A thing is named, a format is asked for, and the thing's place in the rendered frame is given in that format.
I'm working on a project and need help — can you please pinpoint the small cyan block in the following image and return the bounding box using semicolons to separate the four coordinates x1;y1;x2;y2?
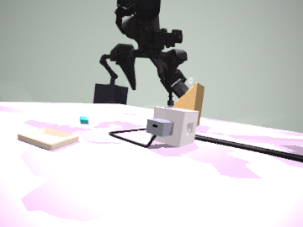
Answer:
79;116;89;124

